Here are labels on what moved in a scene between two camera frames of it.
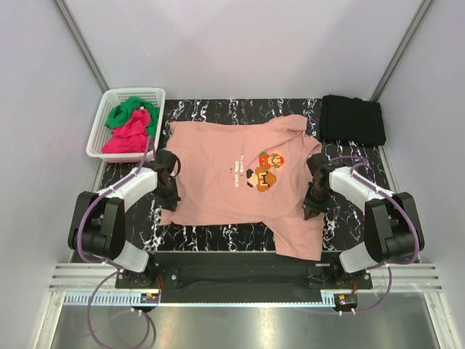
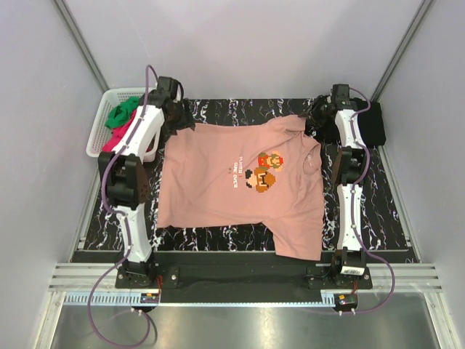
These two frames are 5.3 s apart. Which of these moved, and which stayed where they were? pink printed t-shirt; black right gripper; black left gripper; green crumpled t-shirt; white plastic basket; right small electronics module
Moved: black right gripper; black left gripper
Stayed: right small electronics module; white plastic basket; pink printed t-shirt; green crumpled t-shirt
